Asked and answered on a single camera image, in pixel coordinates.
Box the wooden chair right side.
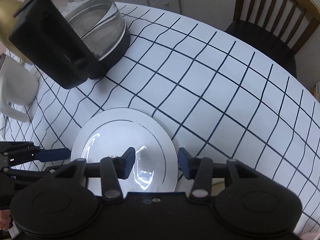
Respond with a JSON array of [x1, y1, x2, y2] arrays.
[[225, 0, 319, 76]]

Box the gold metal canister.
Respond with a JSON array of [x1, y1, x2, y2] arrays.
[[0, 0, 31, 63]]

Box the white black grid tablecloth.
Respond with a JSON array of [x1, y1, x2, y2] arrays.
[[1, 3, 319, 235]]

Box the large white floral plate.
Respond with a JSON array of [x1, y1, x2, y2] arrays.
[[70, 107, 179, 193]]

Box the glass kettle black handle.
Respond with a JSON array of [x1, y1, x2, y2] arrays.
[[9, 0, 131, 89]]

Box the person's left hand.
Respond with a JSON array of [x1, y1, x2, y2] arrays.
[[0, 210, 11, 230]]

